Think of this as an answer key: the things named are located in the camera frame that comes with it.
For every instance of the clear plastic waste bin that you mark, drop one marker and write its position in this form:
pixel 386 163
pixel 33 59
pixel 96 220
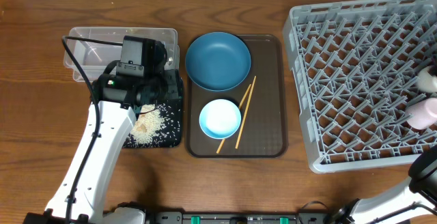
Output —
pixel 94 57

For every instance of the light blue bowl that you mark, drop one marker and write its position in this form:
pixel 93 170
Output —
pixel 212 118

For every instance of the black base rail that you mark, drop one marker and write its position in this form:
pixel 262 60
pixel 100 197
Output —
pixel 234 218

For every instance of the cream plastic cup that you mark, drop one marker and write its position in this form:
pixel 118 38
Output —
pixel 427 80

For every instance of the grey dishwasher rack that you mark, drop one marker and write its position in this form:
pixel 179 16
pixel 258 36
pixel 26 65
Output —
pixel 356 65

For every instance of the wooden chopstick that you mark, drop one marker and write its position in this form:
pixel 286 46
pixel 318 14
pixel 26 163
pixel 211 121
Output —
pixel 245 112
pixel 233 116

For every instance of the brown serving tray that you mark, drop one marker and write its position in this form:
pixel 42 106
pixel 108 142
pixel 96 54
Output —
pixel 265 129

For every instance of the pile of rice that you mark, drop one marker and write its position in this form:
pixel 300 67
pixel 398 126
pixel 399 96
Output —
pixel 150 128

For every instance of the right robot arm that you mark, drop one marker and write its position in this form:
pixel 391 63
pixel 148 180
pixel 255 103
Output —
pixel 415 196

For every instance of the right wooden chopstick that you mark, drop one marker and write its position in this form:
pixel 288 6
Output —
pixel 245 112

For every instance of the black plastic tray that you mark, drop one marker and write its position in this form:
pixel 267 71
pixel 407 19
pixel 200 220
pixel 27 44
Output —
pixel 170 135

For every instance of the pink plastic cup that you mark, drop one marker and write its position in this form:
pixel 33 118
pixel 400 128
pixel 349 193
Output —
pixel 422 114

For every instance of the left wooden chopstick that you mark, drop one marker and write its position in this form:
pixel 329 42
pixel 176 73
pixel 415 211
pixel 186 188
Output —
pixel 233 116

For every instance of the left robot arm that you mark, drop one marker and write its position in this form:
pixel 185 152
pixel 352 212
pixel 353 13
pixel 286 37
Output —
pixel 117 96

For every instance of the dark blue plate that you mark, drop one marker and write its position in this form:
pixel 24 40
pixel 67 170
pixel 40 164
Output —
pixel 218 61

